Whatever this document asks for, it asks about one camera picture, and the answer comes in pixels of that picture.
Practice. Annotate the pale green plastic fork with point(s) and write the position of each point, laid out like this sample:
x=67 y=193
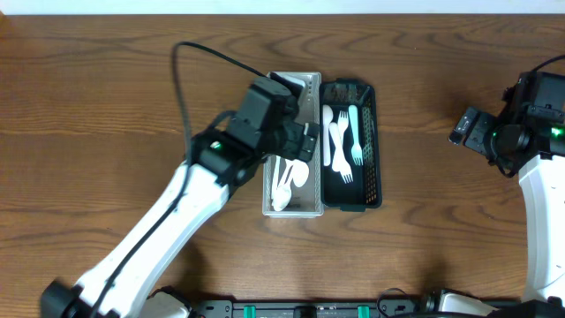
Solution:
x=356 y=150

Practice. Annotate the clear plastic basket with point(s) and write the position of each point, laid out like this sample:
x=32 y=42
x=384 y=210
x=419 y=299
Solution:
x=305 y=201

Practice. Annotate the white plastic fork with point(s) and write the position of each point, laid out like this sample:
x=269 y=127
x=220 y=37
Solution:
x=339 y=163
x=343 y=123

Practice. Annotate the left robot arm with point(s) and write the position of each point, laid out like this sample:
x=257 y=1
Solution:
x=222 y=158

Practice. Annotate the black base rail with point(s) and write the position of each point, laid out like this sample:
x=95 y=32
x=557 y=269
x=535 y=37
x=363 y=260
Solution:
x=353 y=309

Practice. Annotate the black plastic basket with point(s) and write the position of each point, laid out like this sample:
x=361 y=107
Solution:
x=365 y=190

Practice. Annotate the white plastic spoon hidden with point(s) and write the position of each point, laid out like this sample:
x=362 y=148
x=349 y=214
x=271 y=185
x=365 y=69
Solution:
x=281 y=196

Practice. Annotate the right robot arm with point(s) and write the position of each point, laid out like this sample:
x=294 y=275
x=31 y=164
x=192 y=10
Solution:
x=526 y=140

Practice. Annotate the white plastic spoon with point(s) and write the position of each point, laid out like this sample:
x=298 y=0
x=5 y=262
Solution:
x=300 y=173
x=288 y=166
x=275 y=177

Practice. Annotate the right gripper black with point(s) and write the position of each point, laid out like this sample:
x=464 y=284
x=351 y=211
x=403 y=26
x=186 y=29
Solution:
x=462 y=127

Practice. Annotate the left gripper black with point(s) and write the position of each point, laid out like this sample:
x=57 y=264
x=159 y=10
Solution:
x=306 y=144

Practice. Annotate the white plastic knife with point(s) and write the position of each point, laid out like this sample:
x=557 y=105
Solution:
x=327 y=117

